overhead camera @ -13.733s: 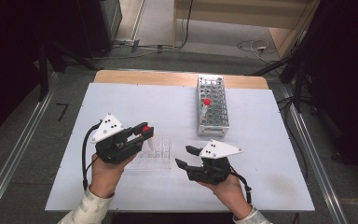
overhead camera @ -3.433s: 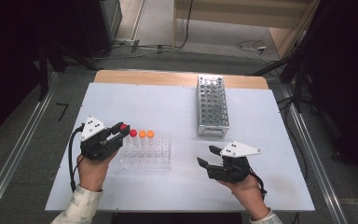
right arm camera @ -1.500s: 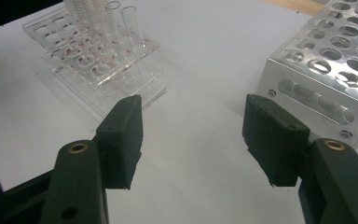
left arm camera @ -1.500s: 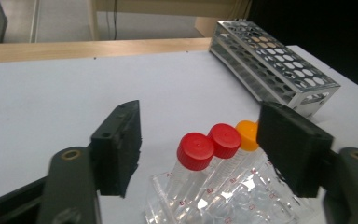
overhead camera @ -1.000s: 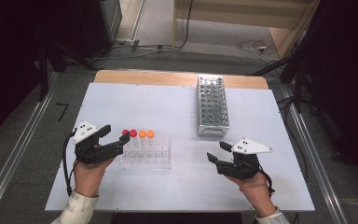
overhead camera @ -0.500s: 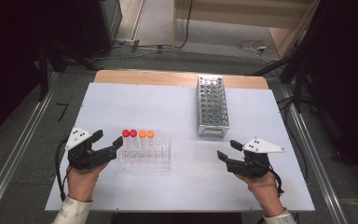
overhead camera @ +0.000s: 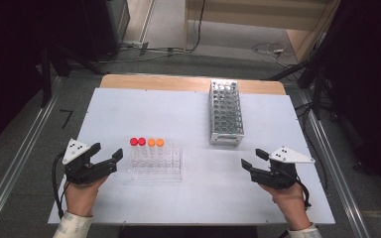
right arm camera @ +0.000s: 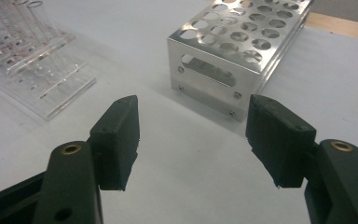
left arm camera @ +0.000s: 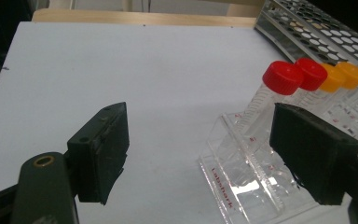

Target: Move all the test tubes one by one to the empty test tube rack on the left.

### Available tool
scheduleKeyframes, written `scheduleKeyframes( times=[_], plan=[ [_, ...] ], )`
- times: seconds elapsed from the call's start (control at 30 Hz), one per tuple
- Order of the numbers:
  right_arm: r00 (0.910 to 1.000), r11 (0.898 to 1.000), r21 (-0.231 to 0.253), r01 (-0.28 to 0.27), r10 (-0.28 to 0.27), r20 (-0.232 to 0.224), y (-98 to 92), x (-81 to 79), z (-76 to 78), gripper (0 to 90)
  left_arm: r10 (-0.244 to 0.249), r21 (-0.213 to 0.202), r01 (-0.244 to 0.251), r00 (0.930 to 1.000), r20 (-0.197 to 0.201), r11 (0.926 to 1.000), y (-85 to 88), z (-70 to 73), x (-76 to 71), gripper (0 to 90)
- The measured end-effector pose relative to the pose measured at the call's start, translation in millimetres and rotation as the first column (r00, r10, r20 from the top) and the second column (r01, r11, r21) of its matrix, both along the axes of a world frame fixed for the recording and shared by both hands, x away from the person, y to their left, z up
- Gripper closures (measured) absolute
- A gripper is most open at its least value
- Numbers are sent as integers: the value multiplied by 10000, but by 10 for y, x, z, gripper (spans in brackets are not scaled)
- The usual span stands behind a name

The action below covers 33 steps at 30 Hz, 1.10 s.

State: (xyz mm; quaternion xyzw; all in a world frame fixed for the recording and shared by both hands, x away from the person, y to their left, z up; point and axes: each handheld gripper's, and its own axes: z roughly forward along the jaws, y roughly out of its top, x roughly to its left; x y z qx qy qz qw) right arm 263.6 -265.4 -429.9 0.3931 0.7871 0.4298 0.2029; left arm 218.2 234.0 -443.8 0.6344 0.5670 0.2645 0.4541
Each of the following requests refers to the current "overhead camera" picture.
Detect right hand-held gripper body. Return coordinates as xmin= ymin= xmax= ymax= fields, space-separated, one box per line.
xmin=250 ymin=146 xmax=316 ymax=190

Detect white table board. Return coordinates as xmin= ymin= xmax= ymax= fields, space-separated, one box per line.
xmin=48 ymin=87 xmax=336 ymax=226

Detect black metal stand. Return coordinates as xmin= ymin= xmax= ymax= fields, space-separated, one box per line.
xmin=267 ymin=0 xmax=345 ymax=121
xmin=39 ymin=43 xmax=108 ymax=108

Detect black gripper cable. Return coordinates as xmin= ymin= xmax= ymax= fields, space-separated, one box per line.
xmin=296 ymin=178 xmax=313 ymax=210
xmin=52 ymin=151 xmax=69 ymax=220

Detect metal test tube rack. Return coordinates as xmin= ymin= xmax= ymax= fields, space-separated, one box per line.
xmin=208 ymin=78 xmax=245 ymax=147

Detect aluminium floor rail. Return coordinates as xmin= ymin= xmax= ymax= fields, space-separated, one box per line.
xmin=0 ymin=77 xmax=64 ymax=232
xmin=292 ymin=87 xmax=372 ymax=238

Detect grey floor cable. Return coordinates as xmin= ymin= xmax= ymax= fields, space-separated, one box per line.
xmin=98 ymin=40 xmax=188 ymax=64

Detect person's left hand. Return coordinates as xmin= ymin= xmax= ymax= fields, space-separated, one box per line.
xmin=63 ymin=177 xmax=108 ymax=217

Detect light wooden furniture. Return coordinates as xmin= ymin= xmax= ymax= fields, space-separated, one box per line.
xmin=183 ymin=0 xmax=342 ymax=62

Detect clear plastic tube tray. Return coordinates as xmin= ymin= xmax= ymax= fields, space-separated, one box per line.
xmin=128 ymin=143 xmax=184 ymax=182

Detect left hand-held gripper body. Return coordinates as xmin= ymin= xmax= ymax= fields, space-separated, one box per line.
xmin=62 ymin=138 xmax=118 ymax=185

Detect black cabinet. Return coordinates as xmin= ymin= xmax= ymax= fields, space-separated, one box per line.
xmin=82 ymin=0 xmax=131 ymax=62

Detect wooden table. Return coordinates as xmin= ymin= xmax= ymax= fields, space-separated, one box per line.
xmin=99 ymin=73 xmax=287 ymax=96

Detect orange cap test tube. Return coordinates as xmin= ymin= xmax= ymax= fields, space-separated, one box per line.
xmin=155 ymin=138 xmax=166 ymax=168
xmin=147 ymin=138 xmax=157 ymax=168

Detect person's right hand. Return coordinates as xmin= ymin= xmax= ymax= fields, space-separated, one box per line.
xmin=260 ymin=182 xmax=312 ymax=231

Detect black floor cable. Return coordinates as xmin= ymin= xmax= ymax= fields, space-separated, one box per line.
xmin=295 ymin=101 xmax=329 ymax=190

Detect red cap test tube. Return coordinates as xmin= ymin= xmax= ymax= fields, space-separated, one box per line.
xmin=137 ymin=137 xmax=148 ymax=168
xmin=129 ymin=137 xmax=140 ymax=168

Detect white floor cable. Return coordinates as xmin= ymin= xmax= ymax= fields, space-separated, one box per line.
xmin=251 ymin=42 xmax=296 ymax=68

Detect dark curtain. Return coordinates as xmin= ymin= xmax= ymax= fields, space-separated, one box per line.
xmin=0 ymin=0 xmax=92 ymax=157
xmin=323 ymin=0 xmax=381 ymax=202

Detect black hanging cable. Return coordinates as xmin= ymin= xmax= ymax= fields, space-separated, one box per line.
xmin=186 ymin=0 xmax=206 ymax=54

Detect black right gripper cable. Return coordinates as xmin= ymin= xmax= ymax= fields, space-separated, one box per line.
xmin=296 ymin=178 xmax=313 ymax=210

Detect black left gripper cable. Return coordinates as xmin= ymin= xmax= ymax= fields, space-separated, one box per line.
xmin=52 ymin=151 xmax=69 ymax=220

